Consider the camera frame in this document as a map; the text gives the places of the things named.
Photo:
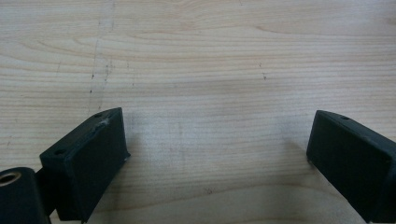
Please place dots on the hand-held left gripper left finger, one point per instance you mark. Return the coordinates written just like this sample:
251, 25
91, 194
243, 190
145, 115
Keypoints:
87, 161

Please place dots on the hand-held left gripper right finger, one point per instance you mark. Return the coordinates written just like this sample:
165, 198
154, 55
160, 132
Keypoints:
355, 161

